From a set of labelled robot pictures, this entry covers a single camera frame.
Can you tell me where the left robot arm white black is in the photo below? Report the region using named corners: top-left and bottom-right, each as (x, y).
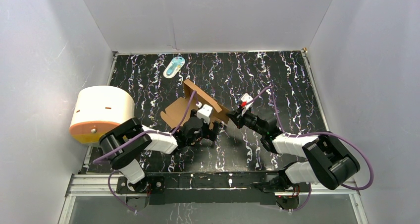
top-left (93, 116), bottom-right (221, 193)

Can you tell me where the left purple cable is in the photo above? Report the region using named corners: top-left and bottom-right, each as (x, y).
top-left (93, 90), bottom-right (198, 213)

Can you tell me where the blue white blister package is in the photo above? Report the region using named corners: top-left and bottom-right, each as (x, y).
top-left (163, 56), bottom-right (185, 79)

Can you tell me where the white orange round container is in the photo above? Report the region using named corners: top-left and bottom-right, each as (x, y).
top-left (69, 85), bottom-right (135, 147)

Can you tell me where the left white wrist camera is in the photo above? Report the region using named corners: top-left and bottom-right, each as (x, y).
top-left (196, 102), bottom-right (213, 124)

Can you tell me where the aluminium front rail frame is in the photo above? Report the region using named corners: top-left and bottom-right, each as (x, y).
top-left (58, 171), bottom-right (368, 224)

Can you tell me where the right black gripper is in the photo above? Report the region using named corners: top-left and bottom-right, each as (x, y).
top-left (226, 107), bottom-right (265, 136)

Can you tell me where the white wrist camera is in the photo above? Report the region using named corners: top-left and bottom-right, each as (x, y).
top-left (240, 93), bottom-right (254, 115)
top-left (196, 102), bottom-right (213, 124)

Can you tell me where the brown cardboard box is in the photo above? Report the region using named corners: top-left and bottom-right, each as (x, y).
top-left (160, 79), bottom-right (229, 128)

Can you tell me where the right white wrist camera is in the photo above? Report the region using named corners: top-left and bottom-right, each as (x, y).
top-left (240, 93), bottom-right (254, 115)

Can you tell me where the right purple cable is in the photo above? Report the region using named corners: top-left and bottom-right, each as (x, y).
top-left (244, 85), bottom-right (375, 213)

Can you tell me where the purple cable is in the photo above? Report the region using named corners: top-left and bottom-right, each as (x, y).
top-left (93, 90), bottom-right (198, 213)
top-left (244, 85), bottom-right (375, 213)

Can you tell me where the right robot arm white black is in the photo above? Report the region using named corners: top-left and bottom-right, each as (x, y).
top-left (226, 109), bottom-right (360, 192)

